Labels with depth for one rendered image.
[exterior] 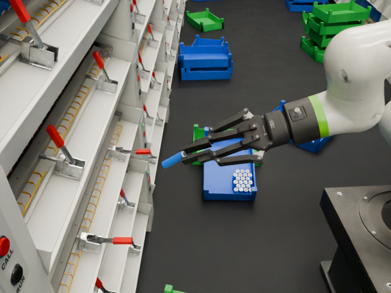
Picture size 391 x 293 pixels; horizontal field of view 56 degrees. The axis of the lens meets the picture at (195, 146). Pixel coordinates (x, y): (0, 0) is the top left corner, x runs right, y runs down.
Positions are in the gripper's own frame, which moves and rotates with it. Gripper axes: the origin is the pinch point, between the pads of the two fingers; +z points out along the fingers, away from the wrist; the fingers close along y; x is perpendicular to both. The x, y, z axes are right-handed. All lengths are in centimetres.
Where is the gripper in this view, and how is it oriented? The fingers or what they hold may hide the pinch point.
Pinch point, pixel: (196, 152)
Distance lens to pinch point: 82.5
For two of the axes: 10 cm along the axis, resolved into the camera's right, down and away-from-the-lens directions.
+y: 1.9, 9.0, -4.0
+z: -9.4, 2.8, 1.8
